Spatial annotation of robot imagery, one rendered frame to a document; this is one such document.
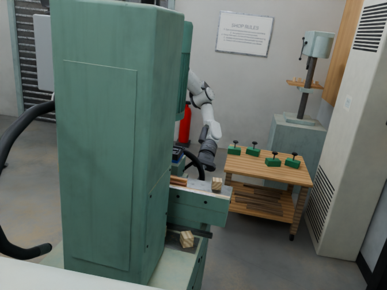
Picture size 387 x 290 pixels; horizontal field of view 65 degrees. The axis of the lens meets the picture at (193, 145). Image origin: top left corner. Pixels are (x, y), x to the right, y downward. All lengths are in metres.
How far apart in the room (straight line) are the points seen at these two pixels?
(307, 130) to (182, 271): 2.38
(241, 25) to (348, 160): 2.25
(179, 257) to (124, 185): 0.41
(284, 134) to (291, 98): 1.01
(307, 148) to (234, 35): 1.62
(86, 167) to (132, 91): 0.22
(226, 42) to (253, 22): 0.38
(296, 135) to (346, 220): 1.04
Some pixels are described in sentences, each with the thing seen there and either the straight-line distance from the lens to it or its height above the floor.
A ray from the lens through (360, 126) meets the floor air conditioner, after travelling 2.20.
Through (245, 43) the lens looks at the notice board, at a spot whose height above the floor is 1.38.
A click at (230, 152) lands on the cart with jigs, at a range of 2.60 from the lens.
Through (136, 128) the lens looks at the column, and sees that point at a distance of 0.65.
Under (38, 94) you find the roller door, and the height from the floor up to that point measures 0.40.
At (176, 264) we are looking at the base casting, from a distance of 1.02.
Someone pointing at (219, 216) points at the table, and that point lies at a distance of 1.11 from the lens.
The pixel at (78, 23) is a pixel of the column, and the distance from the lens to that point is 0.67.
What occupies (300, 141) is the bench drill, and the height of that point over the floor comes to 0.56.
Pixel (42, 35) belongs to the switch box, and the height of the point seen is 1.44.
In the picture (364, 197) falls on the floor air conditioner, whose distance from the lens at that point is 2.41.
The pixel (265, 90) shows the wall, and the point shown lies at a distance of 4.00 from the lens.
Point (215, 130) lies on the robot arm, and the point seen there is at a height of 0.99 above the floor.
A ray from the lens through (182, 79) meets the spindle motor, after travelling 0.98.
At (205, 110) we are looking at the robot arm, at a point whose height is 1.06.
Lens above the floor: 1.49
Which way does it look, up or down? 21 degrees down
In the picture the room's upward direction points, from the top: 7 degrees clockwise
